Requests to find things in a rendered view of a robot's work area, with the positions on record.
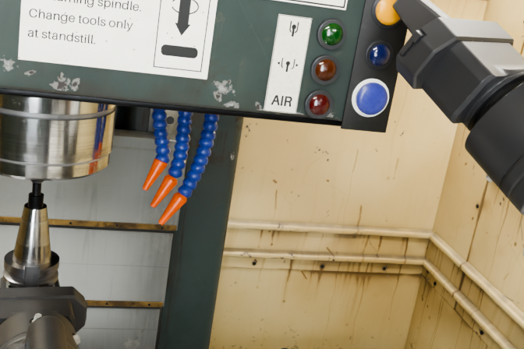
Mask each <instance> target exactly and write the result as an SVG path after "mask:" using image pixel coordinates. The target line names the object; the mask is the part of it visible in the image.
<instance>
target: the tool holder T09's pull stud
mask: <svg viewBox="0 0 524 349"><path fill-rule="evenodd" d="M31 181H32V182H33V186H32V192H31V193H29V198H28V206H29V207H30V208H34V209H38V208H41V207H43V205H44V194H43V193H41V183H42V182H43V181H35V180H31Z"/></svg>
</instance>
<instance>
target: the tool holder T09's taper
mask: <svg viewBox="0 0 524 349"><path fill-rule="evenodd" d="M12 260H13V261H14V262H15V263H17V264H19V265H22V266H43V265H45V264H47V263H49V262H50V261H51V243H50V234H49V225H48V208H47V205H46V204H45V203H44V205H43V207H41V208H38V209H34V208H30V207H29V206H28V203H25V204H24V208H23V213H22V217H21V221H20V225H19V230H18V235H17V238H16V244H15V248H14V252H13V255H12Z"/></svg>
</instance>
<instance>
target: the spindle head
mask: <svg viewBox="0 0 524 349"><path fill-rule="evenodd" d="M364 4H365V0H348V1H347V6H346V10H342V9H332V8H326V7H320V6H315V5H304V4H298V3H292V2H282V1H276V0H218V3H217V8H216V15H215V21H214V32H213V37H212V44H211V55H210V61H209V67H208V73H207V79H196V78H188V77H181V76H167V75H159V74H152V73H145V72H130V71H123V70H115V69H102V68H94V67H86V66H79V65H65V64H58V63H50V62H36V61H28V60H21V59H18V54H19V26H20V12H21V0H0V94H5V95H13V96H21V97H37V98H45V99H54V100H70V101H79V102H87V103H95V104H111V105H120V106H128V107H137V108H153V109H161V110H170V111H185V112H194V113H202V114H211V115H227V116H236V117H244V118H259V119H268V120H277V121H285V122H301V123H310V124H318V125H334V126H341V125H342V117H343V113H344V109H345V102H346V97H347V93H348V88H349V81H350V77H351V72H352V65H353V61H354V57H355V52H356V45H357V41H358V36H359V28H360V24H361V20H362V16H363V8H364ZM279 14H282V15H289V16H300V17H306V18H311V19H312V23H311V28H310V35H309V40H308V45H307V50H306V58H305V63H304V68H303V77H302V81H301V86H300V91H299V99H298V104H297V109H296V113H295V114H291V113H283V112H275V111H264V103H265V97H266V92H267V84H268V78H269V73H270V68H271V59H272V54H273V49H274V39H275V34H276V29H277V24H278V15H279ZM326 19H338V20H340V21H342V22H343V23H344V25H345V28H346V31H347V34H346V39H345V41H344V43H343V44H342V45H341V46H340V47H339V48H336V49H332V50H331V49H327V48H324V47H322V46H321V45H320V44H319V42H318V40H317V29H318V27H319V25H321V24H322V23H323V22H324V21H325V20H326ZM321 55H331V56H333V57H335V58H336V59H337V60H338V63H339V65H340V73H339V75H338V78H337V79H336V80H335V81H334V82H333V83H330V84H327V85H322V84H319V83H317V82H316V81H314V79H313V78H312V76H311V73H310V68H311V65H312V63H313V61H314V60H315V59H316V58H317V57H319V56H321ZM315 90H325V91H327V92H328V93H329V94H330V95H331V96H332V98H333V101H334V105H333V108H332V111H331V113H330V114H329V115H328V116H326V117H325V118H321V119H315V118H311V117H310V116H309V115H308V114H307V113H306V111H305V108H304V103H305V99H306V97H307V96H308V95H309V94H310V93H311V92H313V91H315Z"/></svg>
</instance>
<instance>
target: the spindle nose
mask: <svg viewBox="0 0 524 349"><path fill-rule="evenodd" d="M116 108H117V107H116V105H111V104H95V103H87V102H79V101H70V100H54V99H45V98H37V97H21V96H13V95H5V94H0V175H2V176H6V177H10V178H19V179H26V180H35V181H63V180H71V179H77V178H84V177H87V176H91V175H94V174H96V173H98V172H99V171H101V170H103V169H104V168H105V167H107V166H108V164H109V161H110V154H111V151H112V148H113V140H114V132H115V116H116Z"/></svg>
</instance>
